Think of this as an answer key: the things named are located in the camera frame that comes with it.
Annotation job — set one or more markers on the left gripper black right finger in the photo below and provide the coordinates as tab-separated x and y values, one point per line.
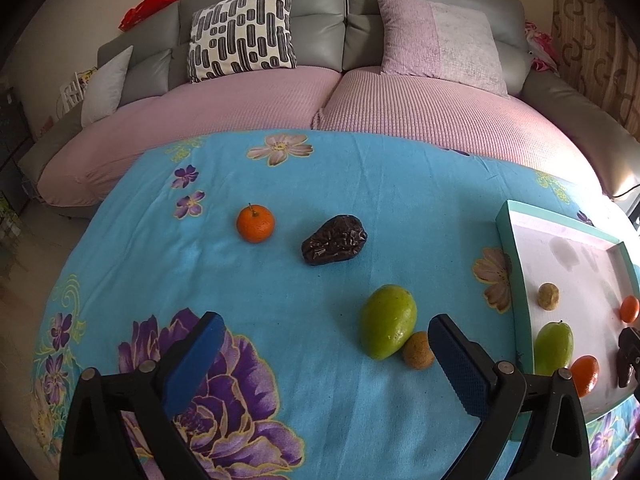
555	442

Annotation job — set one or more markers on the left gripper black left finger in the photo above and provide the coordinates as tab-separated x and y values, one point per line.
96	442

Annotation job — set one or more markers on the large orange mandarin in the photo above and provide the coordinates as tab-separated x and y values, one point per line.
629	309

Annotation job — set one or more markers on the large green mango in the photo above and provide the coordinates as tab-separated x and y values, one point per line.
387	321

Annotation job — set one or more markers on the small mandarin far left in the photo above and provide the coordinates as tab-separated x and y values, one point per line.
585	372

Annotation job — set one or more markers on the green mango on tray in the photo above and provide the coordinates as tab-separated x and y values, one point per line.
553	348

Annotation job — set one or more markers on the white tray teal rim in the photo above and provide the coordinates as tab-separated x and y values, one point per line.
594	271

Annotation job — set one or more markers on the small mandarin with stem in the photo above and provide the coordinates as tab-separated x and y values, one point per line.
255	223

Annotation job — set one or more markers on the blue floral tablecloth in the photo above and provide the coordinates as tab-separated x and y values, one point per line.
286	235

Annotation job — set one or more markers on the dark brown date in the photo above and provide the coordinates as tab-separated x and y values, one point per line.
339	239

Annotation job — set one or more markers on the pink floral cloth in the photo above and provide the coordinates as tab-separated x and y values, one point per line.
540	48

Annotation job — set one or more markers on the brown patterned curtain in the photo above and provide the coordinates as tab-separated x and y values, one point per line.
598	58

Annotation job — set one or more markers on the white chair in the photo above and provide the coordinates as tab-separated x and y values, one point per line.
74	91

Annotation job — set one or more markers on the light grey cushion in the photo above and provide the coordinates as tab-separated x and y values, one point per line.
104	89

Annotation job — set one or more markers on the pink sofa seat cover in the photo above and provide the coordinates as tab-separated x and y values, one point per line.
91	161

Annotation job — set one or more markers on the pink grey cushion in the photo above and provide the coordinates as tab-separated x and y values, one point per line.
435	40

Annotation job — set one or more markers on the black white patterned cushion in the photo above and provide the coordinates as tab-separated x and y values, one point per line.
240	36

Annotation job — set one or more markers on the grey leather sofa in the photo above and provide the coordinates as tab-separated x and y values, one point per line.
343	35

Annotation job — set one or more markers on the red plastic bag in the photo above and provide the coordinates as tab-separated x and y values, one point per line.
141	12

